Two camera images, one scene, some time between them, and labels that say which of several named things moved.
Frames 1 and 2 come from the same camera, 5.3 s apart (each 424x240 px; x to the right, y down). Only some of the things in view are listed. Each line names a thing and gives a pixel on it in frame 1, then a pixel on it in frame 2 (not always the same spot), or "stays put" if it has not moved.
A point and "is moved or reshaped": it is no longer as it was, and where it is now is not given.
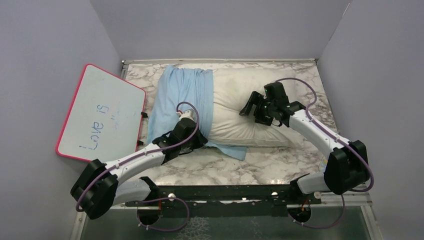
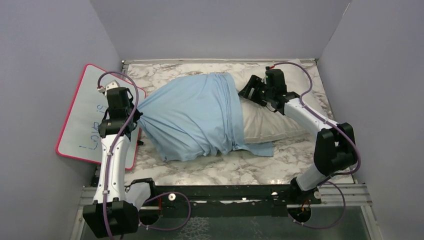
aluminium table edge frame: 124,61 stays put
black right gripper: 256,98 -> 256,84
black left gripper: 200,141 -> 136,114
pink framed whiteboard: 105,121 stays put
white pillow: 232,88 is moved or reshaped
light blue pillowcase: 177,85 is moved or reshaped
